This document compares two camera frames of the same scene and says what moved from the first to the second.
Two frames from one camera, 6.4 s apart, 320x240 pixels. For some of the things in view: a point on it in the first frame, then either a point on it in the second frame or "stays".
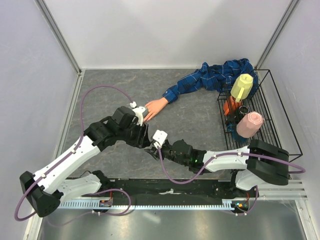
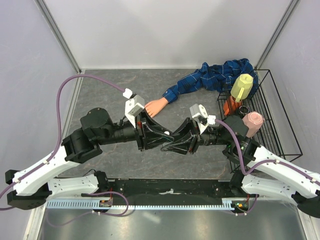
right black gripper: [152, 151] to [184, 147]
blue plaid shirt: [219, 77] stays
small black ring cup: [244, 109] stays
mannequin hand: [154, 107] stays
